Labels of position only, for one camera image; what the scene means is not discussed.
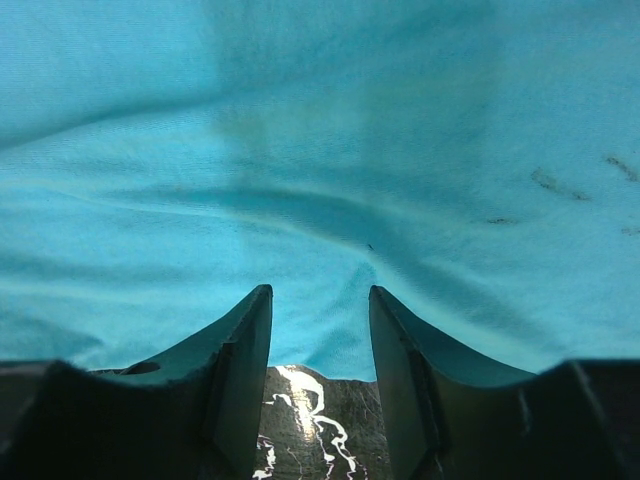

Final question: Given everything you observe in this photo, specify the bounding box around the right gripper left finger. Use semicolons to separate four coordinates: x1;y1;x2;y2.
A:
89;285;273;479

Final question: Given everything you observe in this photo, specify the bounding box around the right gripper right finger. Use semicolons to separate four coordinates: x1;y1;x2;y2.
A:
369;285;534;479

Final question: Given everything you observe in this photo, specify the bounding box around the cyan t shirt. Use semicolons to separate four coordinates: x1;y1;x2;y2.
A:
1;1;639;381

